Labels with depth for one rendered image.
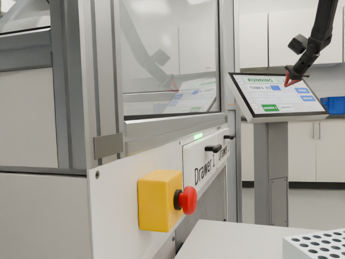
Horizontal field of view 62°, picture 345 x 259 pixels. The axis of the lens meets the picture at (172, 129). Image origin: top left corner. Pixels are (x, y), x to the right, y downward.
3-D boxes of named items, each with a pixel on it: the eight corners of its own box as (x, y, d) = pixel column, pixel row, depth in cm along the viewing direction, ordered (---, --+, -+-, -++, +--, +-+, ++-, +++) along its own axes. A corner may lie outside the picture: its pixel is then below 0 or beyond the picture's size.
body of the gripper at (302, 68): (283, 68, 127) (293, 54, 121) (300, 68, 131) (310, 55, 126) (290, 78, 123) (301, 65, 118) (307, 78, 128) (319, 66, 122)
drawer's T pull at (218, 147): (222, 149, 76) (222, 144, 75) (217, 153, 68) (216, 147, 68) (208, 149, 77) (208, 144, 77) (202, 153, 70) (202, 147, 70)
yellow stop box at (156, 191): (188, 215, 45) (186, 169, 44) (173, 235, 38) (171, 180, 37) (157, 213, 46) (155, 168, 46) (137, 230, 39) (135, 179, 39)
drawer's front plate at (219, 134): (229, 154, 117) (229, 127, 116) (217, 169, 90) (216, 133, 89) (225, 154, 118) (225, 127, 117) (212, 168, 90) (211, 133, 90)
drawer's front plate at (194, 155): (216, 170, 87) (215, 134, 87) (191, 199, 60) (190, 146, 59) (210, 170, 88) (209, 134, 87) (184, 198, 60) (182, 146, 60)
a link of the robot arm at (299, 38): (317, 49, 110) (330, 38, 112) (293, 31, 113) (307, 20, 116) (303, 68, 121) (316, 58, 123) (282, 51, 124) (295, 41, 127)
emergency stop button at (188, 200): (199, 210, 42) (198, 183, 42) (192, 220, 39) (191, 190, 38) (179, 208, 43) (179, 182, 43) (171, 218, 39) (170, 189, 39)
